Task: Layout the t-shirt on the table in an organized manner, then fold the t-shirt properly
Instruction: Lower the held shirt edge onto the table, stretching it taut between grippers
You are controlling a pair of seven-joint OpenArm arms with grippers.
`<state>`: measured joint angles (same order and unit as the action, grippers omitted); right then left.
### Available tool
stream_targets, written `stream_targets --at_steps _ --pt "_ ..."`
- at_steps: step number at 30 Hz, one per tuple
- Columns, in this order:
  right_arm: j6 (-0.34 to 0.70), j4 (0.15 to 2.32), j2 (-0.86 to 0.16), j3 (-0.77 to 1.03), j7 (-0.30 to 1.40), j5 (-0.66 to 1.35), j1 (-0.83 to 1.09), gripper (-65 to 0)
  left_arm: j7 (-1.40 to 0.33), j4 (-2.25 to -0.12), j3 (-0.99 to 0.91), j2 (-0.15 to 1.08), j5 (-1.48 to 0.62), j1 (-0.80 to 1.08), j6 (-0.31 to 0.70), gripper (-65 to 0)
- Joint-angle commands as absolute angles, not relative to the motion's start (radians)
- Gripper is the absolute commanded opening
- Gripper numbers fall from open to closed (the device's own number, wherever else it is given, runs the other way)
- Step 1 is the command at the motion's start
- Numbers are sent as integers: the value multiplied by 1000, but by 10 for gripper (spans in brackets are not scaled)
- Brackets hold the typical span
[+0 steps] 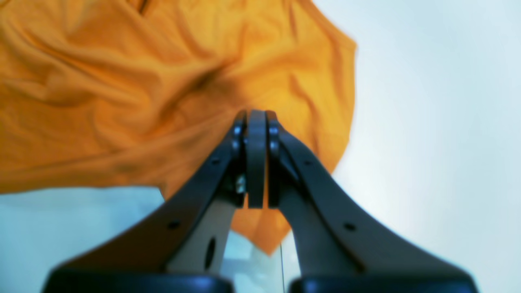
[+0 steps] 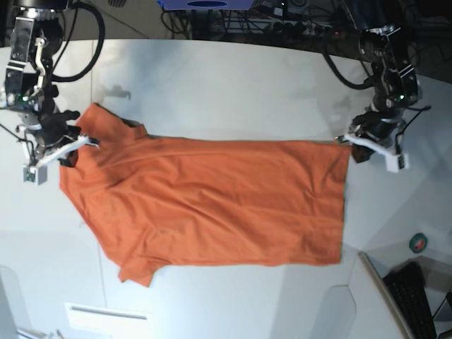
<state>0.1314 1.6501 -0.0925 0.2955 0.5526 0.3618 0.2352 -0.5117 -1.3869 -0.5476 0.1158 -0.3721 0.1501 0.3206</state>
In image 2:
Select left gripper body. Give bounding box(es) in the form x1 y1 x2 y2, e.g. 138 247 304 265
335 111 404 157

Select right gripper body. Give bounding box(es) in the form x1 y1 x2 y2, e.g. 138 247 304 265
17 110 100 166

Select black keyboard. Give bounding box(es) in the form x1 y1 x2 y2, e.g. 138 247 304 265
383 261 436 339

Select blue box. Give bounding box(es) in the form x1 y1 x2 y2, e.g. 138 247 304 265
157 0 263 11

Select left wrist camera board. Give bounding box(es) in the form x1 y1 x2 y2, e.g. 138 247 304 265
385 153 410 173

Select orange t-shirt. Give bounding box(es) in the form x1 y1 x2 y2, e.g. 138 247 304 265
59 104 350 287

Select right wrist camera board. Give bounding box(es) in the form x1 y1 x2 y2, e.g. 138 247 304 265
23 165 47 186

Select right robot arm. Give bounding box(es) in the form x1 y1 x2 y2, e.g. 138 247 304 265
1 1 105 167

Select green tape roll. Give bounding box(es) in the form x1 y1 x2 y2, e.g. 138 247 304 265
409 233 428 254

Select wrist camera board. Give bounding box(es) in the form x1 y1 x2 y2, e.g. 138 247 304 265
23 165 47 186
385 153 410 173

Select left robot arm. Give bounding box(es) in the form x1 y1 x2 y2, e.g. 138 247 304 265
321 1 421 173

